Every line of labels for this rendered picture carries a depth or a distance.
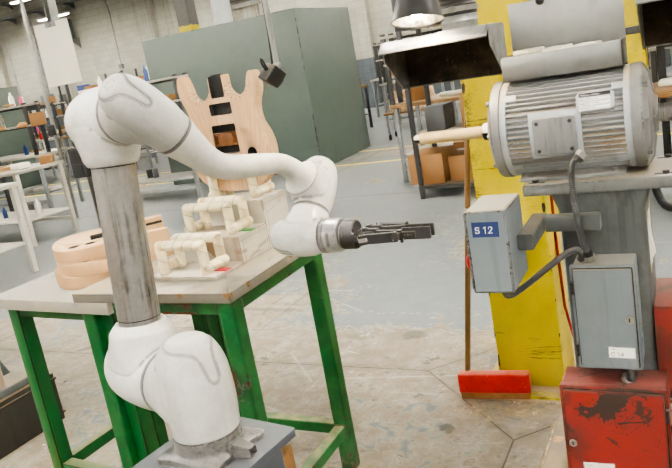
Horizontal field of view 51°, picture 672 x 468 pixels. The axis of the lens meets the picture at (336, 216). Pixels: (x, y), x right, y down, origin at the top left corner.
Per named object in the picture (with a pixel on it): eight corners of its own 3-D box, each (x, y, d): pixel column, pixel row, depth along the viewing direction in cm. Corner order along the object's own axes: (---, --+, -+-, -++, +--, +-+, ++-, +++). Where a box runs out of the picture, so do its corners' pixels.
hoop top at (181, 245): (208, 247, 213) (206, 237, 212) (202, 251, 210) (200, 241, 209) (159, 249, 223) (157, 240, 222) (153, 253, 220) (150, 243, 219)
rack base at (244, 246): (271, 248, 236) (266, 222, 234) (244, 264, 222) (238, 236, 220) (208, 250, 249) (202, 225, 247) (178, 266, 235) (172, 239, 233)
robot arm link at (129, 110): (200, 107, 152) (165, 112, 162) (136, 54, 141) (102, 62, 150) (174, 157, 148) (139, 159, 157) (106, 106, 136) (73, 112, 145)
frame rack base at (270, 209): (294, 235, 248) (285, 188, 244) (271, 248, 235) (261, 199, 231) (232, 238, 261) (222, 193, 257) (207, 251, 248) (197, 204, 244)
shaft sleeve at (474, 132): (486, 136, 190) (484, 125, 189) (483, 138, 187) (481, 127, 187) (423, 143, 198) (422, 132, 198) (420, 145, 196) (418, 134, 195)
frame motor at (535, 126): (663, 155, 182) (656, 55, 177) (660, 178, 159) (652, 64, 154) (507, 168, 201) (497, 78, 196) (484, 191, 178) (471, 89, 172)
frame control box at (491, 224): (593, 284, 173) (583, 183, 167) (582, 318, 154) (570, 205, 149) (495, 285, 184) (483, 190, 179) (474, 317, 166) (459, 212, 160)
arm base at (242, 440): (227, 483, 145) (221, 459, 143) (155, 463, 157) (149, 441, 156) (280, 437, 159) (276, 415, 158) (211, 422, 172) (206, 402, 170)
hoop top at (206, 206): (234, 209, 224) (231, 199, 224) (228, 211, 222) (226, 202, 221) (186, 211, 234) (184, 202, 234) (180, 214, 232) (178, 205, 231)
